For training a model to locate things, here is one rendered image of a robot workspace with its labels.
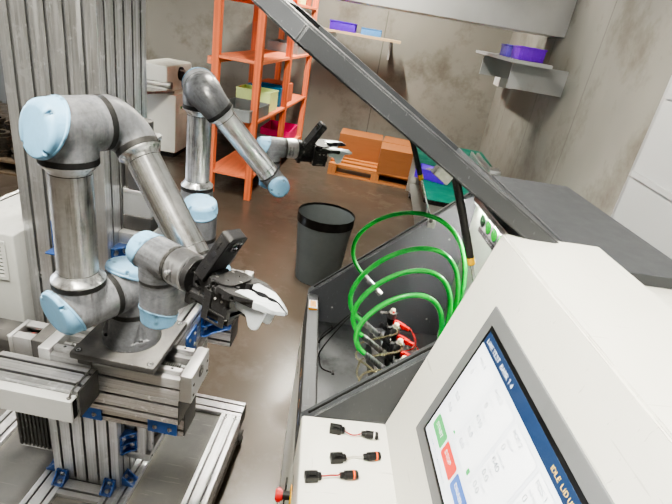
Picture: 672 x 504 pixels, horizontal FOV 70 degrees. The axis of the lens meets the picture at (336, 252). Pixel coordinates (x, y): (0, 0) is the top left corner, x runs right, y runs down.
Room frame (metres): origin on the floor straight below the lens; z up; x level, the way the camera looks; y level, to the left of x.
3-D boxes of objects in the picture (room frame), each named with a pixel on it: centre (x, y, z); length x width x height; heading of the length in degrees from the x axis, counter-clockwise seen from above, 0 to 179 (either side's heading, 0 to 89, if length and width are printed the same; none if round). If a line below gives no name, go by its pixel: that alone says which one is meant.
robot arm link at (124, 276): (1.06, 0.51, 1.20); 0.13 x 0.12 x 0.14; 152
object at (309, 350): (1.30, 0.03, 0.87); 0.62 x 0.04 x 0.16; 6
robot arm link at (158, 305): (0.84, 0.33, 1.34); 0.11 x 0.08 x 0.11; 152
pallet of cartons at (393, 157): (6.84, -0.37, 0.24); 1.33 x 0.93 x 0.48; 88
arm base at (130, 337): (1.06, 0.51, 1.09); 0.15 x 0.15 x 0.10
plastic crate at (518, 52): (4.78, -1.38, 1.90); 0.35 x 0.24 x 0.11; 178
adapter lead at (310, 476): (0.77, -0.08, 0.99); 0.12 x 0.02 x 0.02; 104
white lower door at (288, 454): (1.30, 0.04, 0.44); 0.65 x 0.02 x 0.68; 6
